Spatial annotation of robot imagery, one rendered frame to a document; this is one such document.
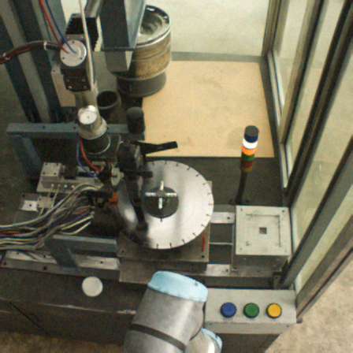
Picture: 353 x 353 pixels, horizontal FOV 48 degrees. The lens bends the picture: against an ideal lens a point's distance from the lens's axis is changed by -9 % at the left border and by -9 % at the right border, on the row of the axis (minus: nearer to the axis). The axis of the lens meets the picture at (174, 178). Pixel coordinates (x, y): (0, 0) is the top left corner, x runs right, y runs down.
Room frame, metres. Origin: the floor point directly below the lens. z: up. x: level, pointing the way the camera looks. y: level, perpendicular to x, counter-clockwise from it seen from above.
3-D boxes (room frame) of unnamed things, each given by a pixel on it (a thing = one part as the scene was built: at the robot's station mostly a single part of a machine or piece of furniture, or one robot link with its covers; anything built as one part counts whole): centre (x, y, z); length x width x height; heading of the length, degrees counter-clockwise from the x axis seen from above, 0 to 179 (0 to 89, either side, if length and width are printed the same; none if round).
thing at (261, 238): (0.62, -0.28, 0.82); 0.18 x 0.18 x 0.15; 84
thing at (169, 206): (0.72, 0.04, 0.96); 0.11 x 0.11 x 0.03
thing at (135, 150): (0.70, 0.12, 1.17); 0.06 x 0.05 x 0.20; 75
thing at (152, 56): (1.50, 0.14, 0.93); 0.31 x 0.31 x 0.36
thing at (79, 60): (0.88, 0.19, 1.45); 0.35 x 0.07 x 0.28; 174
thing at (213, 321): (0.37, -0.22, 0.82); 0.28 x 0.11 x 0.15; 84
